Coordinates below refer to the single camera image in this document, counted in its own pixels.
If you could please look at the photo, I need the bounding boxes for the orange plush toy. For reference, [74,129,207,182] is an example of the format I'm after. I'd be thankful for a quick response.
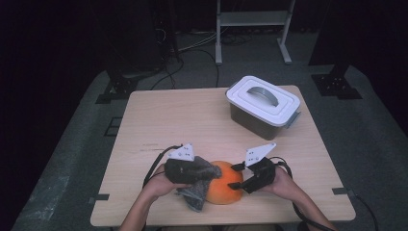
[204,160,245,206]

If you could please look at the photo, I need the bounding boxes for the person's right hand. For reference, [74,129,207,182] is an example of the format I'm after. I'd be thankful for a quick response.
[260,166,302,202]

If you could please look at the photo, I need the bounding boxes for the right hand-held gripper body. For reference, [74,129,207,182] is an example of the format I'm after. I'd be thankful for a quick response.
[243,142,278,194]

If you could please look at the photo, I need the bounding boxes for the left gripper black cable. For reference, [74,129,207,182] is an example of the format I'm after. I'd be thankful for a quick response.
[141,144,185,189]

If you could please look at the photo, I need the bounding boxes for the thin black cable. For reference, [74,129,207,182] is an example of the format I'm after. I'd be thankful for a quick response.
[352,192,380,231]

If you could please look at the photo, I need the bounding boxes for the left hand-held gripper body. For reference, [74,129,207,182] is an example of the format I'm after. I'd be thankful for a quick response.
[163,142,203,186]

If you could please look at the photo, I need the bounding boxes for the person's left hand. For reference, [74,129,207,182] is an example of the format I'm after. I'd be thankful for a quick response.
[140,163,194,202]

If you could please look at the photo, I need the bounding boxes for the transparent grey storage box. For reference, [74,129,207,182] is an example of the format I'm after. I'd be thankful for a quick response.
[228,102,281,141]

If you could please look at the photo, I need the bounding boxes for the white lid with grey handle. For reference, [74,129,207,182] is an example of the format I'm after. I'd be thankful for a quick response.
[225,75,302,130]

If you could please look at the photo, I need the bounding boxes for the white metal stand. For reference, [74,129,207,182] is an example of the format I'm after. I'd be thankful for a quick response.
[215,0,296,66]

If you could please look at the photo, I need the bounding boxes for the black tape strip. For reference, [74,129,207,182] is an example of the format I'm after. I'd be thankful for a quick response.
[331,187,357,198]
[88,192,111,205]

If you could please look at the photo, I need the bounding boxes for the black stand base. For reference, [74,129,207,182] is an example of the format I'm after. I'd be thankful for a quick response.
[95,65,140,105]
[311,64,364,100]

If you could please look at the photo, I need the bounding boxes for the black floor cable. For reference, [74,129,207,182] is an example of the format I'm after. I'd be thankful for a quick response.
[149,56,186,91]
[189,47,221,89]

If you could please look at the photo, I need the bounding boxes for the grey fluffy cloth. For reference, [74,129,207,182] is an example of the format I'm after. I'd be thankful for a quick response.
[174,155,223,214]

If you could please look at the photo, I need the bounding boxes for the white floor cables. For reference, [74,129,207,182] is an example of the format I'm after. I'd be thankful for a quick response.
[176,29,219,53]

